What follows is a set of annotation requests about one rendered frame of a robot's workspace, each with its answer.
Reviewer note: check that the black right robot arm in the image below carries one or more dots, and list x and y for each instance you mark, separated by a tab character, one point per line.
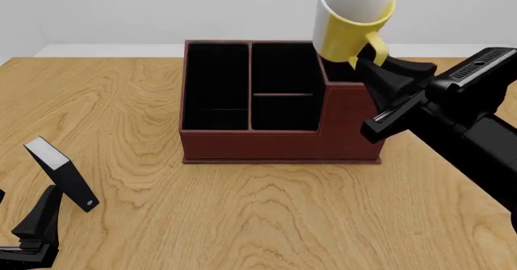
484	148

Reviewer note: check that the yellow and white mug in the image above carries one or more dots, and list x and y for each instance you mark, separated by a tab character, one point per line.
343	36

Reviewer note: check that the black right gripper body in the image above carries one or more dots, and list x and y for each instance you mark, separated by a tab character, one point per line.
393	118

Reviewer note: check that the red-brown desk caddy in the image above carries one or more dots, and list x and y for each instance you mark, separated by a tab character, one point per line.
262	145

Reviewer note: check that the right gripper flat plate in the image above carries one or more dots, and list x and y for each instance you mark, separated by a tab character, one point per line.
476	67

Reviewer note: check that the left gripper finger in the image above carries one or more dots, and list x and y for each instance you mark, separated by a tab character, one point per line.
1	196
40	218

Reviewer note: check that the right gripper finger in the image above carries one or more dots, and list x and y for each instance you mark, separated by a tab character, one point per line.
383	91
414	70

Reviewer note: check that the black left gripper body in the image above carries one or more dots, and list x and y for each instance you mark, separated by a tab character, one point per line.
28	255

